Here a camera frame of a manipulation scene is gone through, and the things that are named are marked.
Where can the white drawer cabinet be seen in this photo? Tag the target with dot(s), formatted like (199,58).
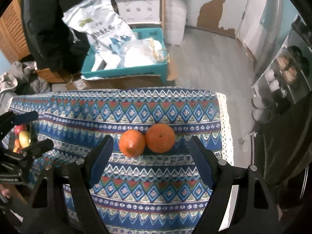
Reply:
(139,8)

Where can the clear plastic bag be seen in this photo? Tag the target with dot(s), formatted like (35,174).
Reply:
(141,52)

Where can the flattened cardboard box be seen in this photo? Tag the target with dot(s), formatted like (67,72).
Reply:
(136,82)

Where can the dark red apple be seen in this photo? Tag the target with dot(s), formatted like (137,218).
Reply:
(20,128)

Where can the wooden louvered door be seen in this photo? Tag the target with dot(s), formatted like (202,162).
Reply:
(11,34)

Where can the shoe rack with shoes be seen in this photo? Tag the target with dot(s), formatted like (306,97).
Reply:
(287,73)

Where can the yellow banana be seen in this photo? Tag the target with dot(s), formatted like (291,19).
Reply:
(16,149)

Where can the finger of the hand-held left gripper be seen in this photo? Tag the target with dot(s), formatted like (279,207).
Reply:
(39,146)
(24,117)

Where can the yellow red mango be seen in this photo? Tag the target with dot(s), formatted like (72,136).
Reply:
(24,138)

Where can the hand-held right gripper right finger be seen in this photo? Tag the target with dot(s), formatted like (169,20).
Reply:
(202,160)

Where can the white paper roll pack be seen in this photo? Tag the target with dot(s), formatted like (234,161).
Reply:
(175,22)

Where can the teal plastic crate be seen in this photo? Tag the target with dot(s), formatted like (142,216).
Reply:
(126,70)

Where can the white door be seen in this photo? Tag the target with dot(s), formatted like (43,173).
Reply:
(258,17)

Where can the white printed rice bag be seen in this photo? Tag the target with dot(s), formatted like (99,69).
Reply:
(102,24)

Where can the blue patterned tablecloth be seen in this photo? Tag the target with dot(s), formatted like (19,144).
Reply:
(151,195)

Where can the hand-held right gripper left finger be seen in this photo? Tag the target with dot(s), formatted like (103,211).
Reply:
(101,160)

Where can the grey clothes pile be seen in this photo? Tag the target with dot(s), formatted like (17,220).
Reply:
(22,80)

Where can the orange tangerine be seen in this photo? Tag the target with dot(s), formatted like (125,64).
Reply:
(17,142)
(160,137)
(131,142)

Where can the dark hanging coats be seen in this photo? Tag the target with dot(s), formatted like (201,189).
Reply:
(53,24)

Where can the wooden shelf rack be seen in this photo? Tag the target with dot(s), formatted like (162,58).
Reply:
(162,4)

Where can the clear glass bowl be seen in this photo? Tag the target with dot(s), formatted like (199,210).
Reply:
(32,132)

